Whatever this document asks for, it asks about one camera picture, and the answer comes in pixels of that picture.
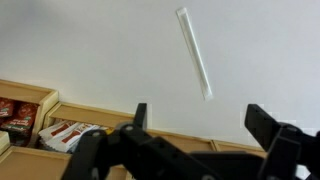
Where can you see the white printed condiment packets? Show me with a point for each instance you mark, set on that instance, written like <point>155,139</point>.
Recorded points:
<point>66,133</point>

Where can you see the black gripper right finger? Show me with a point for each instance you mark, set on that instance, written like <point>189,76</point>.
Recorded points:
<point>286,146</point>

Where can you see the wooden tiered condiment rack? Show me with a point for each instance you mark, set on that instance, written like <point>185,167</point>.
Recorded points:
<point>90,115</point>

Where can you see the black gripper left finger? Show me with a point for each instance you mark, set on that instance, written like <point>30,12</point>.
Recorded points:
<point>110,153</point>

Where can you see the red ketchup packets pile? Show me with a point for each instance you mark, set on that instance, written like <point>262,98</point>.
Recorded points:
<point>20,116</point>

